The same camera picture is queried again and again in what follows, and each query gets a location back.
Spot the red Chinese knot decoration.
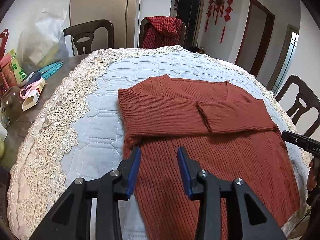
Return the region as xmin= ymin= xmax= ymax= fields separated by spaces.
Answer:
xmin=204 ymin=0 xmax=234 ymax=43

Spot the light blue quilted table cover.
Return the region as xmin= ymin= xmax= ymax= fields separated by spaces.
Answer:
xmin=6 ymin=46 xmax=297 ymax=239

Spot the dark chair with garment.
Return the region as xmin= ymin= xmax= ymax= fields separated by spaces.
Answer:
xmin=138 ymin=17 xmax=186 ymax=48

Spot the person's right hand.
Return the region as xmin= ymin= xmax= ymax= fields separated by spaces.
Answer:
xmin=306 ymin=159 xmax=317 ymax=191

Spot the clear glass jar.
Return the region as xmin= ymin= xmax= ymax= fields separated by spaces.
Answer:
xmin=1 ymin=86 xmax=24 ymax=128

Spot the dark wooden chair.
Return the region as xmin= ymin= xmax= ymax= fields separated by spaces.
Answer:
xmin=276 ymin=75 xmax=320 ymax=137
xmin=63 ymin=20 xmax=114 ymax=55

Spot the teal folded umbrella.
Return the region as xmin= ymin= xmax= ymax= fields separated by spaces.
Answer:
xmin=38 ymin=61 xmax=63 ymax=80

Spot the green leaf-print tissue pack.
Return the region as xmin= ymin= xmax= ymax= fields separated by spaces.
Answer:
xmin=9 ymin=49 xmax=27 ymax=86

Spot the dark wooden chair right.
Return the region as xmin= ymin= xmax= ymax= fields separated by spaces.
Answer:
xmin=276 ymin=75 xmax=320 ymax=137

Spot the rust red knitted sweater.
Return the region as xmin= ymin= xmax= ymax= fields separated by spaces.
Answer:
xmin=118 ymin=75 xmax=300 ymax=239

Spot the pink lidded bottle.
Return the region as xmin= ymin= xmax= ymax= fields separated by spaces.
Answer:
xmin=1 ymin=54 xmax=17 ymax=89

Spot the dark wooden chair left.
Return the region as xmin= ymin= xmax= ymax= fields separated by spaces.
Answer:
xmin=63 ymin=20 xmax=114 ymax=55

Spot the red checkered garment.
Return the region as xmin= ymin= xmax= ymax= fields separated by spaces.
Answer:
xmin=142 ymin=16 xmax=182 ymax=49

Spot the white plastic bag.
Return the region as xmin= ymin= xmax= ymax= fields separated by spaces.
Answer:
xmin=16 ymin=8 xmax=69 ymax=74

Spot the brown wooden door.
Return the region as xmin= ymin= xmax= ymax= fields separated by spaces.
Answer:
xmin=235 ymin=0 xmax=275 ymax=76

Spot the white box with pink scissors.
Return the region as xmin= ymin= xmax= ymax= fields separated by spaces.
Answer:
xmin=20 ymin=77 xmax=46 ymax=112

